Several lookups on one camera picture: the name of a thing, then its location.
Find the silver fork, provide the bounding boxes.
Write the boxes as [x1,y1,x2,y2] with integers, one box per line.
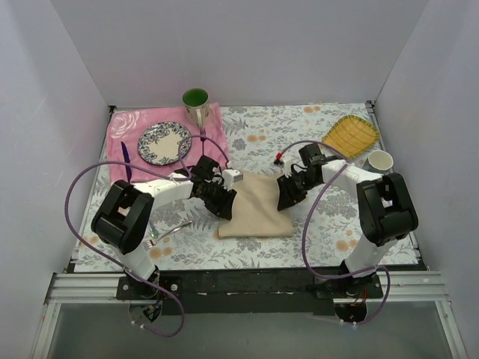
[144,221,193,250]

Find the purple fork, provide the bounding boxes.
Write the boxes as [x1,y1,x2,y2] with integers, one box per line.
[200,127,206,156]

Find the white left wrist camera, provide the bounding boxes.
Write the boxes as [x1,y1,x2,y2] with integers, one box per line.
[222,168,243,188]

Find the yellow woven bamboo tray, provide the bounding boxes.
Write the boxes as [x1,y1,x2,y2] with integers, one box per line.
[323,114,379,159]

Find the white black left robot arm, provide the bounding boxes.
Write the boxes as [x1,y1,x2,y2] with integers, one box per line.
[91,156,243,299]

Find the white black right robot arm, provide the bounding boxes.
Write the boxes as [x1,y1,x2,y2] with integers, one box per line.
[274,140,418,298]

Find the purple knife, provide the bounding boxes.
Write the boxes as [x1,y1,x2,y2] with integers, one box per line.
[120,141,132,183]

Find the floral ceramic plate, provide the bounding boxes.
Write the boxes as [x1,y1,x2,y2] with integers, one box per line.
[137,121,192,166]

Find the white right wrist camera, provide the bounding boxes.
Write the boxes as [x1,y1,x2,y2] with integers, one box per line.
[281,156,294,178]

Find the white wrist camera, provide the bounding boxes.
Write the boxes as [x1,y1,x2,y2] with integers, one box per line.
[222,168,243,188]
[281,156,294,178]

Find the floral patterned table mat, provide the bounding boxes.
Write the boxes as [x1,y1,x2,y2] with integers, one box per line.
[73,102,421,269]

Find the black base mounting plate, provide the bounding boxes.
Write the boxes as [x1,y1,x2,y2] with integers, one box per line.
[115,267,383,315]

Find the green inside ceramic mug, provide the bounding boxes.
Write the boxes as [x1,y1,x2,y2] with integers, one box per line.
[182,88,212,128]

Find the iridescent spoon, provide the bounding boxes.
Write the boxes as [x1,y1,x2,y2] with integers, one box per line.
[149,222,159,239]

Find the grey white mug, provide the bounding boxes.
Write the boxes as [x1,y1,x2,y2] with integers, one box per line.
[363,150,394,174]

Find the beige cloth napkin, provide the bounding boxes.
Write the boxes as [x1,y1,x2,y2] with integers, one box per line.
[218,172,294,239]

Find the pink cloth placemat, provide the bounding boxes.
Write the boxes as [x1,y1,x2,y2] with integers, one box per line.
[106,102,229,183]

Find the aluminium frame rail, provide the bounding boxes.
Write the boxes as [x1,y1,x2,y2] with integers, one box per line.
[31,269,468,358]

